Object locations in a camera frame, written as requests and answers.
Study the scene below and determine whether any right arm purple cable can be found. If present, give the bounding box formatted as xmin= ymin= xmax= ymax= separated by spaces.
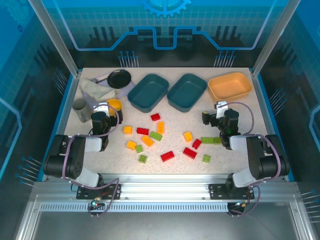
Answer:
xmin=216 ymin=101 xmax=286 ymax=218

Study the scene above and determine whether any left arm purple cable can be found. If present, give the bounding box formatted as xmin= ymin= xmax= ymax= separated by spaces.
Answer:
xmin=61 ymin=103 xmax=120 ymax=216

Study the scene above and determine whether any perforated metal strip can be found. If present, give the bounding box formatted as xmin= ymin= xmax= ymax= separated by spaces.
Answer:
xmin=39 ymin=202 xmax=230 ymax=213

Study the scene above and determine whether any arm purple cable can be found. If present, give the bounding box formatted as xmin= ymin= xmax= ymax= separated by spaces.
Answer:
xmin=61 ymin=103 xmax=120 ymax=216
xmin=216 ymin=101 xmax=286 ymax=218

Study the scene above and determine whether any teal plastic container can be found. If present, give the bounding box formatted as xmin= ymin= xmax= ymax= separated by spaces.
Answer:
xmin=127 ymin=73 xmax=170 ymax=114
xmin=166 ymin=73 xmax=208 ymax=113

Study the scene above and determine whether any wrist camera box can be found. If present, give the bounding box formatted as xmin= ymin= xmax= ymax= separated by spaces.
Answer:
xmin=215 ymin=101 xmax=230 ymax=120
xmin=93 ymin=103 xmax=111 ymax=117

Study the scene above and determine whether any cable connector with LED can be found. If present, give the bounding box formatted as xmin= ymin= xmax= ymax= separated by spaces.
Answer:
xmin=88 ymin=198 xmax=106 ymax=218
xmin=227 ymin=199 xmax=251 ymax=218

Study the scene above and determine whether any black frying pan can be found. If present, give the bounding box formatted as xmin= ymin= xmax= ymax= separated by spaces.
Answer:
xmin=91 ymin=69 xmax=132 ymax=89

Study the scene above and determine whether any aluminium frame post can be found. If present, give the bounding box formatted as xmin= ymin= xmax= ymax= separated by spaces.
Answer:
xmin=27 ymin=0 xmax=83 ymax=78
xmin=249 ymin=0 xmax=301 ymax=78

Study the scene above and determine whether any yellow bowl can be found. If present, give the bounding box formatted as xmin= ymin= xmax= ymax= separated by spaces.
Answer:
xmin=106 ymin=98 xmax=123 ymax=118

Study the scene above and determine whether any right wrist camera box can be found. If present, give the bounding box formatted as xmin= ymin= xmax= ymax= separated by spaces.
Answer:
xmin=215 ymin=101 xmax=230 ymax=120

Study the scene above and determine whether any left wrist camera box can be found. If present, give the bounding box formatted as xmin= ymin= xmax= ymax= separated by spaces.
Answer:
xmin=93 ymin=103 xmax=111 ymax=117

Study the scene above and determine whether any orange plastic container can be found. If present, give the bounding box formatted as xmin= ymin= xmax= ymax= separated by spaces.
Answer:
xmin=207 ymin=71 xmax=253 ymax=103

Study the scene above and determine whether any aluminium table rail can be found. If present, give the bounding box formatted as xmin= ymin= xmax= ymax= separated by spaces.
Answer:
xmin=29 ymin=173 xmax=301 ymax=204

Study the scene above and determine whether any grey cup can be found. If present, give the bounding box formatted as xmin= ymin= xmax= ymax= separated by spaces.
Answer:
xmin=72 ymin=98 xmax=95 ymax=123

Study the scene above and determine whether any beige cloth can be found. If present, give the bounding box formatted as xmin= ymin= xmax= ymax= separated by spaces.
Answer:
xmin=79 ymin=78 xmax=121 ymax=102

